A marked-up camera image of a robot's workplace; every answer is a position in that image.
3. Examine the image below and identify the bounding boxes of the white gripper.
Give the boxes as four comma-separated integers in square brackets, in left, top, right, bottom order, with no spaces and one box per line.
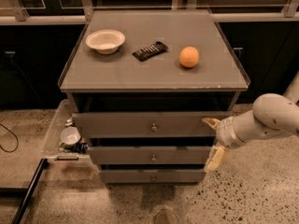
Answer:
[202,117,245,172]

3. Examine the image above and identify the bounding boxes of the grey top drawer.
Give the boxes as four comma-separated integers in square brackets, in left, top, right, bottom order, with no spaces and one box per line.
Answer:
[72,111,232,138]

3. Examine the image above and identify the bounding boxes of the grey drawer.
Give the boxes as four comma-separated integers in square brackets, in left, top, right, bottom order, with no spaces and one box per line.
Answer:
[72,111,232,138]
[99,169,206,184]
[88,147,211,164]

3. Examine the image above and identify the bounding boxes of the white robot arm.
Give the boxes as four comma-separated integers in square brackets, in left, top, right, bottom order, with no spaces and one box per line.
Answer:
[202,72,299,173]

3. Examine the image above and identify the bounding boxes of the grey drawer cabinet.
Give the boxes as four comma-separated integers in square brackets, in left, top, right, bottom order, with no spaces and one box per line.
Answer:
[59,10,249,172]

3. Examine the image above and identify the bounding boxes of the grey bottom drawer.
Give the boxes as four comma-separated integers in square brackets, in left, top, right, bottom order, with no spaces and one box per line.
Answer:
[99,169,206,184]

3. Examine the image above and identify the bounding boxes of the grey middle drawer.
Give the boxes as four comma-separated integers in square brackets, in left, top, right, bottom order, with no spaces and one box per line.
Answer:
[88,147,211,164]

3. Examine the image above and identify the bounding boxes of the orange fruit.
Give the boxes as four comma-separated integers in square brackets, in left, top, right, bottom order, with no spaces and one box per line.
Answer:
[179,47,200,68]

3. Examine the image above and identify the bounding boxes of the black chip bag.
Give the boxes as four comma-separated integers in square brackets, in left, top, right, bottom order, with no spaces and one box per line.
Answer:
[132,41,168,62]

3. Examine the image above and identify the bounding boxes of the small white cup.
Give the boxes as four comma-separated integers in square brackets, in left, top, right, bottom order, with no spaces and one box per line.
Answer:
[61,126,81,146]

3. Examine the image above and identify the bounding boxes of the white paper bowl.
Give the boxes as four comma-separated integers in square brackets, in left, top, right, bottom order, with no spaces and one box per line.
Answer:
[85,30,125,55]

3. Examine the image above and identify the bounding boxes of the clear plastic bin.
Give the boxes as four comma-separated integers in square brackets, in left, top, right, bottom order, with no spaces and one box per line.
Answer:
[41,99,90,161]

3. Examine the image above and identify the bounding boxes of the black floor rail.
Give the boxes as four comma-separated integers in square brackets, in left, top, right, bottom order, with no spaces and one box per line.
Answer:
[0,159,49,224]

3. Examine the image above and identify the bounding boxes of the black floor cable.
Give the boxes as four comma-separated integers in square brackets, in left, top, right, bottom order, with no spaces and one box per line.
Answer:
[0,123,20,154]

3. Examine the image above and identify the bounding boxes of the metal railing frame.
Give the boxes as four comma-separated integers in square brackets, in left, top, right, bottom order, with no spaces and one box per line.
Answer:
[1,0,299,25]

